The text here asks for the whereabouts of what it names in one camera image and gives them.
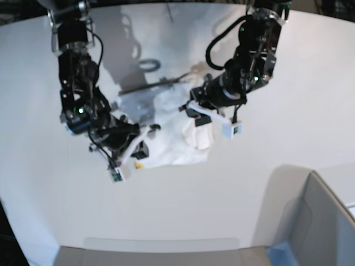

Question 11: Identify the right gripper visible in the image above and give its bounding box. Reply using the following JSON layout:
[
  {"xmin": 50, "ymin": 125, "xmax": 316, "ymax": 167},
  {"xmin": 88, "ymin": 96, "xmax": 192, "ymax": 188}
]
[{"xmin": 87, "ymin": 117, "xmax": 161, "ymax": 168}]

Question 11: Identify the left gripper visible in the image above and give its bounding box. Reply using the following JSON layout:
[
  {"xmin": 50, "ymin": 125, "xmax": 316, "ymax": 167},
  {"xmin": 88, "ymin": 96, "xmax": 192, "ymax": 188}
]
[{"xmin": 178, "ymin": 74, "xmax": 247, "ymax": 127}]

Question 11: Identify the white printed t-shirt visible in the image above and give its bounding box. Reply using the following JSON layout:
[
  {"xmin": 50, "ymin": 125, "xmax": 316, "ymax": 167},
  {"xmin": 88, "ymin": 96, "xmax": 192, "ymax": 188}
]
[{"xmin": 115, "ymin": 72, "xmax": 215, "ymax": 170}]

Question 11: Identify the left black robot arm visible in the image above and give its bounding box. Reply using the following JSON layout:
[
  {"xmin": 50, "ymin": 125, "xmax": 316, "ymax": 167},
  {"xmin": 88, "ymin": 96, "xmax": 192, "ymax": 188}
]
[{"xmin": 179, "ymin": 1, "xmax": 291, "ymax": 127}]

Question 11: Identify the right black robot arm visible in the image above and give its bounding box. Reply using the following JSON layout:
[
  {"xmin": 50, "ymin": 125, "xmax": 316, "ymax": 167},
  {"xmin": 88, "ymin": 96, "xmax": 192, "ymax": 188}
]
[{"xmin": 39, "ymin": 1, "xmax": 159, "ymax": 170}]

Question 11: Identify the grey cardboard box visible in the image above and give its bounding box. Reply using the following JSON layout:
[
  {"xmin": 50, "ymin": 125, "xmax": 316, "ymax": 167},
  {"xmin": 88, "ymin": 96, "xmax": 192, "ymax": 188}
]
[{"xmin": 54, "ymin": 168, "xmax": 354, "ymax": 265}]

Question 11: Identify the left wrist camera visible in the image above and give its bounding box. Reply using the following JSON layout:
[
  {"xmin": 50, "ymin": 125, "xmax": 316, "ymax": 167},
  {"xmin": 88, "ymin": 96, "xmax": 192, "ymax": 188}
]
[{"xmin": 221, "ymin": 122, "xmax": 242, "ymax": 139}]

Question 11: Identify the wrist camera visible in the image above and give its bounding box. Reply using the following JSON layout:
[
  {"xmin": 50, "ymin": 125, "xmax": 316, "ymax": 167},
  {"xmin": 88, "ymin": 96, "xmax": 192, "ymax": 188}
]
[
  {"xmin": 108, "ymin": 165, "xmax": 131, "ymax": 183},
  {"xmin": 221, "ymin": 122, "xmax": 242, "ymax": 139}
]

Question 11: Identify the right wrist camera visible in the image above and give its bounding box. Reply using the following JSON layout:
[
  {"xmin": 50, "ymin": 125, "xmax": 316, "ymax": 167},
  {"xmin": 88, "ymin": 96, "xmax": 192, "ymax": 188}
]
[{"xmin": 108, "ymin": 165, "xmax": 131, "ymax": 183}]

